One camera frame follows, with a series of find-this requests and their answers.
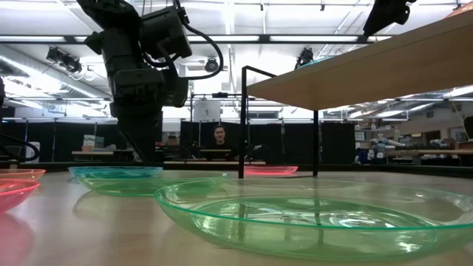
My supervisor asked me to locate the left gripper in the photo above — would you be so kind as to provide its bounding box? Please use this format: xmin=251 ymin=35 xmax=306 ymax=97
xmin=109 ymin=68 xmax=190 ymax=166

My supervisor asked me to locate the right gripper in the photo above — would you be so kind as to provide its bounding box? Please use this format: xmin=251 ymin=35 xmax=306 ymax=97
xmin=363 ymin=0 xmax=418 ymax=38

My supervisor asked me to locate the blue translucent plastic plate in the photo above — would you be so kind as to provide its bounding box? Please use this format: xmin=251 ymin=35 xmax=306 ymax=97
xmin=297 ymin=55 xmax=336 ymax=70
xmin=67 ymin=166 xmax=164 ymax=179

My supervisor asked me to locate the green translucent plastic plate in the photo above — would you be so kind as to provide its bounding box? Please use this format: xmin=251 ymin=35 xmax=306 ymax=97
xmin=154 ymin=179 xmax=473 ymax=264
xmin=76 ymin=170 xmax=230 ymax=197

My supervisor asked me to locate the pink translucent plastic plate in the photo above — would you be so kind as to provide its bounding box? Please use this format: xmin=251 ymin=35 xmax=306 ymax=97
xmin=243 ymin=165 xmax=299 ymax=177
xmin=0 ymin=179 xmax=41 ymax=214

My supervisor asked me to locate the orange translucent plastic plate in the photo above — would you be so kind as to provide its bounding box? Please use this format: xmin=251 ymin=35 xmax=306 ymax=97
xmin=0 ymin=168 xmax=47 ymax=181

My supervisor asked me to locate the wooden tray board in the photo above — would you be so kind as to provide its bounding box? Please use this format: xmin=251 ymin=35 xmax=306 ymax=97
xmin=238 ymin=1 xmax=473 ymax=180

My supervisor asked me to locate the person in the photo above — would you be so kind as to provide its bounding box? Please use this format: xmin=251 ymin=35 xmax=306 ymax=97
xmin=205 ymin=124 xmax=239 ymax=160

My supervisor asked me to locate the black ceiling-mounted device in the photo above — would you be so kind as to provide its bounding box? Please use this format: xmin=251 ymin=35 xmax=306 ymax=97
xmin=46 ymin=47 xmax=83 ymax=74
xmin=294 ymin=47 xmax=315 ymax=70

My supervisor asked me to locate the black overhead gantry bar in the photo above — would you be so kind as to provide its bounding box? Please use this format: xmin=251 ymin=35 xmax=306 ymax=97
xmin=0 ymin=34 xmax=395 ymax=45

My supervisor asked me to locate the long wooden workbench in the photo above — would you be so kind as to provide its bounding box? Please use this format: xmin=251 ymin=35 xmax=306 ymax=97
xmin=384 ymin=149 xmax=473 ymax=158

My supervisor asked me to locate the black partition curtain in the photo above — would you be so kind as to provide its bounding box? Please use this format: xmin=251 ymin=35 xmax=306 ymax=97
xmin=180 ymin=120 xmax=356 ymax=166

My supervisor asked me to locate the round black overhead camera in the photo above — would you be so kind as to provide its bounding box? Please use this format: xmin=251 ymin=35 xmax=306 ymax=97
xmin=204 ymin=57 xmax=220 ymax=73

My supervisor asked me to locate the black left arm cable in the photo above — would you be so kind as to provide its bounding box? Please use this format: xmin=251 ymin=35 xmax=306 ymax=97
xmin=177 ymin=0 xmax=225 ymax=81

